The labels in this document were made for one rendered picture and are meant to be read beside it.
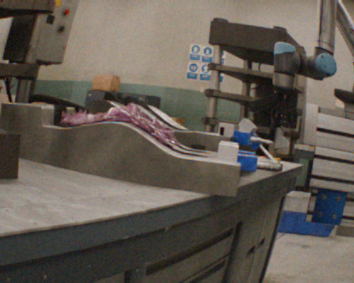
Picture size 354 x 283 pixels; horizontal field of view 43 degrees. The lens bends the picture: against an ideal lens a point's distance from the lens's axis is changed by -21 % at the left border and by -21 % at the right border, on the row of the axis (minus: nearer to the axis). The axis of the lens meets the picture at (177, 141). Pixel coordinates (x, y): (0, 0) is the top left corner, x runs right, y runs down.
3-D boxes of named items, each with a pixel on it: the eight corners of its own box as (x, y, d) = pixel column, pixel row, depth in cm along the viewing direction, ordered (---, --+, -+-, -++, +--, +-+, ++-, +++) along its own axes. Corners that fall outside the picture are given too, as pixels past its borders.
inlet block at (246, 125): (269, 168, 138) (281, 152, 137) (265, 169, 134) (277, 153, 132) (235, 134, 142) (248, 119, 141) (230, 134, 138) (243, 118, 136)
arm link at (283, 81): (270, 72, 152) (276, 75, 160) (270, 86, 153) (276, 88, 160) (292, 76, 150) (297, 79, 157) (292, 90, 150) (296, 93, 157)
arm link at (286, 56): (300, 46, 151) (277, 40, 150) (300, 78, 151) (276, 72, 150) (293, 48, 159) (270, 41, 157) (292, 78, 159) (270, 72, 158)
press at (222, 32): (295, 201, 663) (310, 53, 653) (265, 217, 525) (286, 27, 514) (235, 193, 704) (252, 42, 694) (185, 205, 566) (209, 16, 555)
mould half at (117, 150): (235, 180, 118) (243, 130, 117) (235, 196, 92) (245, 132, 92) (32, 146, 123) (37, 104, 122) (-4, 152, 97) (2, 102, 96)
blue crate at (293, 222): (333, 230, 459) (338, 210, 458) (328, 237, 422) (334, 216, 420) (285, 225, 485) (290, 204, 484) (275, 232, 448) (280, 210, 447)
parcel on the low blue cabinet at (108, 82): (119, 93, 891) (122, 76, 890) (109, 91, 861) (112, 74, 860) (99, 91, 910) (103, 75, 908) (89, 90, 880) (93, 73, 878)
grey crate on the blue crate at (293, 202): (338, 210, 457) (341, 196, 457) (333, 216, 421) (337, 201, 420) (290, 205, 484) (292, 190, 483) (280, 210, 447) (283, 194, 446)
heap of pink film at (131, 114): (184, 146, 115) (189, 109, 115) (175, 152, 98) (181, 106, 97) (70, 130, 118) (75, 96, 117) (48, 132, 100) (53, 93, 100)
